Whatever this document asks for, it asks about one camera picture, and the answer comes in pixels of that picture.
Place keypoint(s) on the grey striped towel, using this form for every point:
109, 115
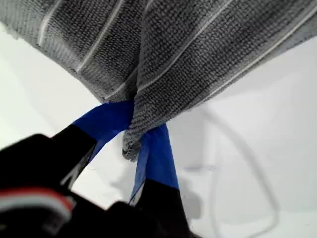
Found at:
173, 62

